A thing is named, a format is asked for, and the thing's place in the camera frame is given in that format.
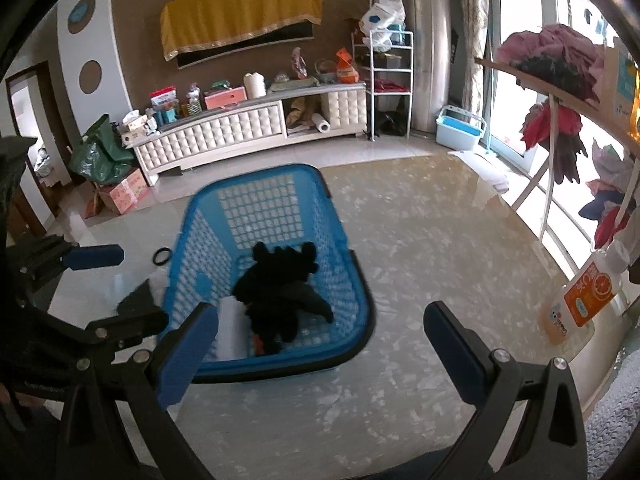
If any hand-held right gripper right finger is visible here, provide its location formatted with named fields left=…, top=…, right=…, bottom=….
left=423, top=301, right=588, bottom=480

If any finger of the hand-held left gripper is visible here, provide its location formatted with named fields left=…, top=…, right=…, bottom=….
left=22, top=237, right=125, bottom=282
left=84, top=280, right=169, bottom=352

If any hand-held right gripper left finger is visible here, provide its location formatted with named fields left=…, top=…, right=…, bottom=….
left=52, top=302, right=219, bottom=480

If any white cloth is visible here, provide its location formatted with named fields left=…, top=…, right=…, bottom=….
left=212, top=297, right=257, bottom=361

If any black cloth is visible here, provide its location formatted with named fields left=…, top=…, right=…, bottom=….
left=232, top=241, right=335, bottom=356

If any blue plastic basket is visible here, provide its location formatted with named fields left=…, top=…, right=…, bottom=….
left=157, top=162, right=377, bottom=383

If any pink cardboard box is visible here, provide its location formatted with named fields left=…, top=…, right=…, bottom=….
left=97, top=167, right=150, bottom=216

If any green plastic bag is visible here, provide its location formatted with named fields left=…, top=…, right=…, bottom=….
left=69, top=114, right=136, bottom=186

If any brown wooden door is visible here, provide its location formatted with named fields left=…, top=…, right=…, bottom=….
left=5, top=60, right=76, bottom=186

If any tissue box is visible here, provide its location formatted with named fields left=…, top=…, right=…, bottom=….
left=120, top=110, right=148, bottom=133

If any orange label bottle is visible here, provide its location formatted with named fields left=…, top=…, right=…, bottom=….
left=542, top=247, right=632, bottom=346

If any grey knitted cloth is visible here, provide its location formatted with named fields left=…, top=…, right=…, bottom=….
left=585, top=355, right=640, bottom=480

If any white tufted tv cabinet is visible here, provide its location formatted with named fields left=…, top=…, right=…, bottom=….
left=124, top=82, right=368, bottom=186

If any white flat mop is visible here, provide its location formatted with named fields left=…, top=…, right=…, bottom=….
left=447, top=150, right=508, bottom=191

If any pink flat box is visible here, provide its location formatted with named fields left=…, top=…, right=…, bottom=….
left=204, top=87, right=248, bottom=110

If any blue mop bucket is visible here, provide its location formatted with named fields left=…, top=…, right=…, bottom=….
left=436, top=105, right=487, bottom=152

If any white thread cone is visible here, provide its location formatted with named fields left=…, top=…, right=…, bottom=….
left=243, top=73, right=267, bottom=100

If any black bag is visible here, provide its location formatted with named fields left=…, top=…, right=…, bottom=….
left=372, top=110, right=408, bottom=137

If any black television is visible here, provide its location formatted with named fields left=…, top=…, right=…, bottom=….
left=176, top=22, right=316, bottom=70

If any red hanging cloth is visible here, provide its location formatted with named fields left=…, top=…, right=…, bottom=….
left=520, top=100, right=588, bottom=186

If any white metal rack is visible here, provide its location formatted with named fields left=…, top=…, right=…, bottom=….
left=351, top=30, right=415, bottom=141

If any yellow cloth cover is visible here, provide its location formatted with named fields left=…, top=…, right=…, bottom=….
left=160, top=0, right=323, bottom=61

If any wooden clothes shelf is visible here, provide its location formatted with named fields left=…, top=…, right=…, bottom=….
left=475, top=57, right=640, bottom=241

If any orange bag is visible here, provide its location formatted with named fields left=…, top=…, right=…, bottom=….
left=336, top=47, right=361, bottom=85

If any white standing air conditioner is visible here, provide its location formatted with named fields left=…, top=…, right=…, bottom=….
left=410, top=0, right=453, bottom=133

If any patterned curtain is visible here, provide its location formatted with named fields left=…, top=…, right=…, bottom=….
left=457, top=0, right=490, bottom=106

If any pink clothes pile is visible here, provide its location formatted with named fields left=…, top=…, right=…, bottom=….
left=495, top=24, right=608, bottom=98

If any white plastic bag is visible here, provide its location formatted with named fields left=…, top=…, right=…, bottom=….
left=359, top=0, right=407, bottom=51

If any brown round wall decoration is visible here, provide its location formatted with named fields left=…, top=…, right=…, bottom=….
left=79, top=59, right=103, bottom=92

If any blue round wall decoration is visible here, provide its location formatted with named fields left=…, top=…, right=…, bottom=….
left=67, top=0, right=96, bottom=35

